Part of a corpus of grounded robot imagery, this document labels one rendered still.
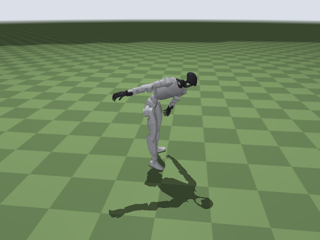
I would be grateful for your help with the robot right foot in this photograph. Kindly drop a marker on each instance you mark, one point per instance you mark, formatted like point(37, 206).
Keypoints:
point(156, 166)

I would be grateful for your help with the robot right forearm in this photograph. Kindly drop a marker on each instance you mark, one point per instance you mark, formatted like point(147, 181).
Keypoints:
point(140, 89)

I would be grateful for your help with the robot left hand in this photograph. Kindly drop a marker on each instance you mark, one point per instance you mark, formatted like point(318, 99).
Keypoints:
point(168, 111)

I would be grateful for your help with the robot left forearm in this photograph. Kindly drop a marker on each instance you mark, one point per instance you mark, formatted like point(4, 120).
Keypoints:
point(172, 103)

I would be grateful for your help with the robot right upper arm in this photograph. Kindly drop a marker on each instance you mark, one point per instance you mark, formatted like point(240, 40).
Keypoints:
point(165, 82)

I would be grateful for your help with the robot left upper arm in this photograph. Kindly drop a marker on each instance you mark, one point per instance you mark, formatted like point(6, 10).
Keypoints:
point(177, 98)

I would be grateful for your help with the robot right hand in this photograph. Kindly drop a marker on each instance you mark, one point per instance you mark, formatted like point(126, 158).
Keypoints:
point(121, 94)

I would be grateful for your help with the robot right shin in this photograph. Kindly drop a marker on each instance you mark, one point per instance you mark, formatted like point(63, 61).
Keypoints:
point(153, 148)

